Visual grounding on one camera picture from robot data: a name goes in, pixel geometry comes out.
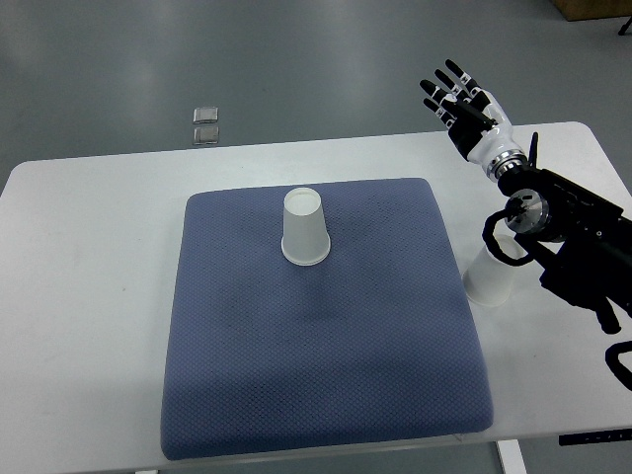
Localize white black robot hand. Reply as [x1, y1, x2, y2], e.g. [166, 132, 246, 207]
[420, 59, 527, 182]

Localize white paper cup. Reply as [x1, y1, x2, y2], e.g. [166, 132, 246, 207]
[462, 245, 517, 307]
[280, 188, 331, 267]

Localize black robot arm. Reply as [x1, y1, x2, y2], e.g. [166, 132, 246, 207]
[483, 137, 631, 335]

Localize brown cardboard box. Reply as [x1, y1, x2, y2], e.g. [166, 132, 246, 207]
[552, 0, 632, 22]

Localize black tripod leg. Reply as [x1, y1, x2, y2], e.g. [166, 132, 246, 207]
[617, 17, 632, 36]

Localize white paper cup on cushion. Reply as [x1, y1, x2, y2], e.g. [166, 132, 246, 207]
[280, 188, 331, 267]

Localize blue fabric cushion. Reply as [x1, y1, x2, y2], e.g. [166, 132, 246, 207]
[161, 178, 494, 460]

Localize lower metal floor plate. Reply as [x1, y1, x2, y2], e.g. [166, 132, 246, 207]
[193, 125, 219, 146]

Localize metal floor plate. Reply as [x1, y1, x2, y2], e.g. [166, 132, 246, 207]
[193, 125, 219, 146]
[193, 106, 218, 124]

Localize upper metal floor plate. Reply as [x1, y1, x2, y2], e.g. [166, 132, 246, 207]
[193, 106, 218, 124]

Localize white table leg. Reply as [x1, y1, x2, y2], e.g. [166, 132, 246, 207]
[496, 439, 527, 474]

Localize black table control panel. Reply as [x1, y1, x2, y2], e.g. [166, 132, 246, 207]
[558, 429, 632, 446]

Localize black looped cable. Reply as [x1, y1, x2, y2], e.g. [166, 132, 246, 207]
[482, 205, 543, 267]

